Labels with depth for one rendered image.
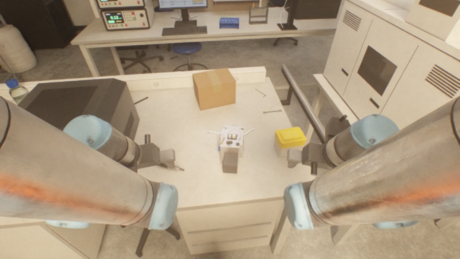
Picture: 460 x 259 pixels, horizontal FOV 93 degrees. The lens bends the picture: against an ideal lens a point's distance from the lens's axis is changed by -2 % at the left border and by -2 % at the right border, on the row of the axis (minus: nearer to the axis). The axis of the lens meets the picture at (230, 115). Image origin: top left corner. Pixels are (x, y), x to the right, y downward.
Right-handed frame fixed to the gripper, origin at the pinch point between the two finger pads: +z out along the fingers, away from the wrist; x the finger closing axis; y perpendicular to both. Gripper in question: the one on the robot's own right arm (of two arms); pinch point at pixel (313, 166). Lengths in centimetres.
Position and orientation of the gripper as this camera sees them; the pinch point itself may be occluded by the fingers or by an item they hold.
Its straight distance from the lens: 73.8
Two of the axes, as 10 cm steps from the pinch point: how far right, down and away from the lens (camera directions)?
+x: 9.8, 1.9, -0.2
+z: -0.6, 4.1, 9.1
